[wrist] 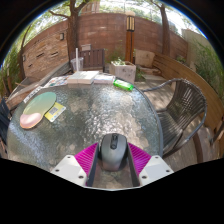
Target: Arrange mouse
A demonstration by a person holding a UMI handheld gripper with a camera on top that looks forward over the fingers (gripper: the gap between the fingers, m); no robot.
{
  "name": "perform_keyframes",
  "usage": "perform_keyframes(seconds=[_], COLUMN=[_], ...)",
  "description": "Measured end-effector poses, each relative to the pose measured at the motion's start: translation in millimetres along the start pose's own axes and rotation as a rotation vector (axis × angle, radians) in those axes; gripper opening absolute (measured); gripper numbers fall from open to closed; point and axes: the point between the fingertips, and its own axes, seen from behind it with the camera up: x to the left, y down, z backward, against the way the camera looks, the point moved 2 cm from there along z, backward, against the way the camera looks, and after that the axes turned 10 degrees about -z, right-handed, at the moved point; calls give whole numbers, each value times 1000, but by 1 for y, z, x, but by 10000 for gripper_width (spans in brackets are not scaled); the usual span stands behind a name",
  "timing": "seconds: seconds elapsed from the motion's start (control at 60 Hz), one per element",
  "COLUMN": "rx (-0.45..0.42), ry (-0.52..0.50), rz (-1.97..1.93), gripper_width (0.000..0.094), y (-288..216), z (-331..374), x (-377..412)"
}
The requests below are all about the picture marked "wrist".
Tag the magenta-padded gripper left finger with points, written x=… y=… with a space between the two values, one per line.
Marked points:
x=68 y=168

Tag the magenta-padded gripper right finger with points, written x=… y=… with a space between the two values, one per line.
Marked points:
x=155 y=168

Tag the grey computer mouse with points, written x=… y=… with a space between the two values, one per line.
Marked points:
x=113 y=156

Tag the yellow card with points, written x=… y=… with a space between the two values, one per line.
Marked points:
x=56 y=112

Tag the grey wicker chair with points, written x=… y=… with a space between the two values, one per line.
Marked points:
x=181 y=106

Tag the green packet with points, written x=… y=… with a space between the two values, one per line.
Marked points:
x=123 y=84

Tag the stone raised garden bed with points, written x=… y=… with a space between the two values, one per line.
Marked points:
x=26 y=86

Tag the thick white book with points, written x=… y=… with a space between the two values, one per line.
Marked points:
x=82 y=77

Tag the thin white notebook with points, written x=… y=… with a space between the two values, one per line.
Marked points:
x=104 y=79

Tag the curved wooden bench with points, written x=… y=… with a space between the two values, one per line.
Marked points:
x=193 y=78

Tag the stone planter box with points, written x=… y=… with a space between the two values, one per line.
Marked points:
x=123 y=71

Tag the clear plastic cup with straw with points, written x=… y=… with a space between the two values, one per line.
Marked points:
x=77 y=64

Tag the pale stone block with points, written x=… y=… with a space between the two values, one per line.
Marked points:
x=145 y=58

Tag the dark wooden chair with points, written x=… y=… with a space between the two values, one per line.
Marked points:
x=94 y=58

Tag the forked tree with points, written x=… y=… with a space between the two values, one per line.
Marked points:
x=72 y=33

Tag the slim tree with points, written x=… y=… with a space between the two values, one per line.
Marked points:
x=165 y=31

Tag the grey wall box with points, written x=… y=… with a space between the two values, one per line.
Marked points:
x=86 y=47

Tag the wooden lamp post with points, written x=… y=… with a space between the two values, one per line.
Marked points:
x=129 y=40

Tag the wall lamp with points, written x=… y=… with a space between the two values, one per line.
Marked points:
x=61 y=36

